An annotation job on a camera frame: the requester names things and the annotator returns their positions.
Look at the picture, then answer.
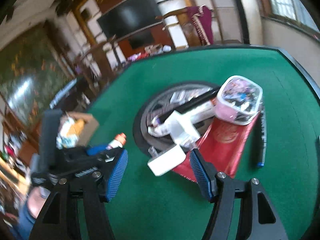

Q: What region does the black television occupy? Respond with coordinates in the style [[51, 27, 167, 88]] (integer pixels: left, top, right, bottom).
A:
[[97, 0, 161, 38]]

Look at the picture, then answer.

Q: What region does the black long stick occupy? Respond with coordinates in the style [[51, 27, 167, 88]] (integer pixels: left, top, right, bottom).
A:
[[158, 86, 221, 123]]

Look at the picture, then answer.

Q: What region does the white tube orange cap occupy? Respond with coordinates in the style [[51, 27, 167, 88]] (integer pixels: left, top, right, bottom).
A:
[[106, 133, 126, 150]]

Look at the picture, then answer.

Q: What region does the window with bars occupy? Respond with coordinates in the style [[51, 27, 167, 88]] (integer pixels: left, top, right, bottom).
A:
[[270, 0, 319, 33]]

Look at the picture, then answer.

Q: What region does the wooden chair with maroon cloth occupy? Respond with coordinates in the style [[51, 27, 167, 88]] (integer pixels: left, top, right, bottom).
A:
[[156, 5, 214, 47]]

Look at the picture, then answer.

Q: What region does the red foil packet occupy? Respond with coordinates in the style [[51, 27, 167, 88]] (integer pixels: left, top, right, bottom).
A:
[[172, 110, 261, 183]]

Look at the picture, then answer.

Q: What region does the brown cardboard box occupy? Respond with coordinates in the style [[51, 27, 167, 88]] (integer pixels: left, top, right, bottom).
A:
[[56, 112, 99, 149]]

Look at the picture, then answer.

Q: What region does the clear cartoon pencil pouch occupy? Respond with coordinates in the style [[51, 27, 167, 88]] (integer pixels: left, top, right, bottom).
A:
[[215, 75, 263, 126]]

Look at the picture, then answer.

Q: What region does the round silver table centre console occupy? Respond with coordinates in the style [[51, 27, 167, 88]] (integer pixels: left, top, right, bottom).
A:
[[132, 81, 220, 157]]

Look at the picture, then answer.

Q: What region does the black marker blue cap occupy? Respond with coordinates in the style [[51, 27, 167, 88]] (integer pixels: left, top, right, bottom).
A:
[[257, 105, 267, 168]]

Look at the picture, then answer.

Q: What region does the white cardboard box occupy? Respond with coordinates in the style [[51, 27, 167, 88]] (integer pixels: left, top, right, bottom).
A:
[[148, 100, 215, 177]]

